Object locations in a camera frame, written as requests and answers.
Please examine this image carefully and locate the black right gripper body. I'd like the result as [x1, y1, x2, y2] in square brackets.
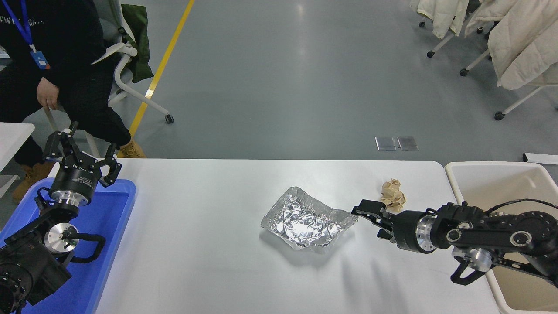
[391, 210, 423, 253]

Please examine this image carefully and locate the person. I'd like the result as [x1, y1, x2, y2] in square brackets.
[0, 0, 147, 205]

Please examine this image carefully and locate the grey white office chair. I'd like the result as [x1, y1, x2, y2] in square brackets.
[44, 0, 174, 158]

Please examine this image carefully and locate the small white side table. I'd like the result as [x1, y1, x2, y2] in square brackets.
[0, 123, 35, 198]

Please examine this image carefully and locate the person's left hand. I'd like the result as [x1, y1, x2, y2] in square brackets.
[37, 78, 60, 111]

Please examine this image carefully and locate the large pale plastic bin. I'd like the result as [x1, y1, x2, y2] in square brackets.
[444, 161, 558, 314]

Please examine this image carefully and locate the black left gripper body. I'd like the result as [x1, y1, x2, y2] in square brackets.
[50, 153, 104, 202]

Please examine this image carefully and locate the white rolling chair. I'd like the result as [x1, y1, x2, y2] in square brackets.
[418, 20, 456, 58]
[494, 84, 558, 121]
[459, 26, 491, 77]

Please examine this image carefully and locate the silver foil tray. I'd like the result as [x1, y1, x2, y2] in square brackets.
[260, 186, 359, 254]

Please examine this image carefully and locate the tan paper ball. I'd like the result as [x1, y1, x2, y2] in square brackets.
[380, 178, 407, 213]

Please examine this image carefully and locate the blue lanyard badge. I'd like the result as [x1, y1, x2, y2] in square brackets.
[0, 0, 51, 71]

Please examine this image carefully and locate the tan work boot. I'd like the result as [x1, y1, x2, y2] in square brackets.
[12, 160, 55, 205]
[118, 139, 147, 158]

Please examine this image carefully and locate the white flat bar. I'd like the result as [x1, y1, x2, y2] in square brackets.
[522, 152, 558, 165]

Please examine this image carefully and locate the blue plastic tray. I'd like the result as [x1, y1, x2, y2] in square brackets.
[0, 178, 136, 314]

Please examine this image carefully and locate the dark green jacket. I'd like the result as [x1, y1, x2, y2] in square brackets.
[120, 3, 154, 84]

